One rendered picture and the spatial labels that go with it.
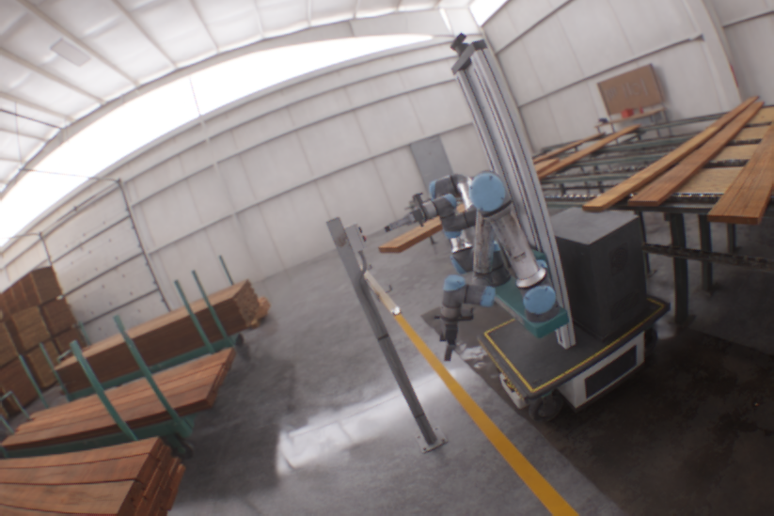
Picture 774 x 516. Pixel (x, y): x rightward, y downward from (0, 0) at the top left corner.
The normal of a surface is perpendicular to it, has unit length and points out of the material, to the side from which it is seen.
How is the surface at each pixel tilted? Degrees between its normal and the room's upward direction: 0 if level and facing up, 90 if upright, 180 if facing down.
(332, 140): 89
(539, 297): 97
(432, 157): 90
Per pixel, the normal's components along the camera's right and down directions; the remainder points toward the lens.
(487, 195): -0.37, 0.14
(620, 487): -0.36, -0.92
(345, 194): 0.22, 0.00
